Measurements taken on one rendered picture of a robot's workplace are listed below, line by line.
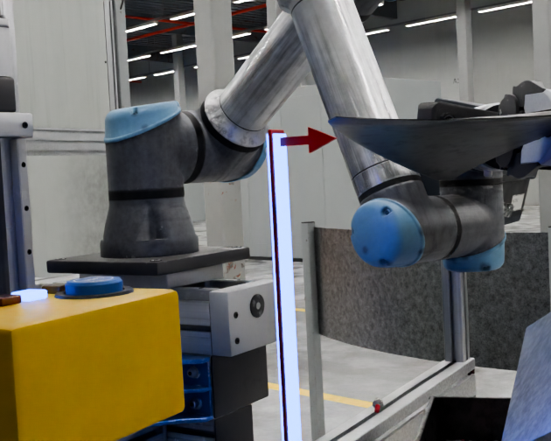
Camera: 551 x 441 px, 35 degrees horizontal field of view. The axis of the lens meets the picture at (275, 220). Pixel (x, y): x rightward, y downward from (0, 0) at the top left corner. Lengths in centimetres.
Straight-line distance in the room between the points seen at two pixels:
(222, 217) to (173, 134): 615
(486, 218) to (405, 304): 178
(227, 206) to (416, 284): 484
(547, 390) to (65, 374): 36
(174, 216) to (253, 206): 1057
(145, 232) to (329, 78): 42
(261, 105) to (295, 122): 995
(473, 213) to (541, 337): 31
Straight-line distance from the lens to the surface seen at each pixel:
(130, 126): 131
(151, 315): 61
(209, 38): 757
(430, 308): 275
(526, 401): 72
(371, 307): 294
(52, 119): 267
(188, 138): 134
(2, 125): 123
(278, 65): 128
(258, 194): 1179
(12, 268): 126
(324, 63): 102
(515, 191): 150
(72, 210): 271
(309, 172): 1111
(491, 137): 79
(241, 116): 134
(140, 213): 130
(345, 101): 100
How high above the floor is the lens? 115
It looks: 3 degrees down
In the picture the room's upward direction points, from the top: 3 degrees counter-clockwise
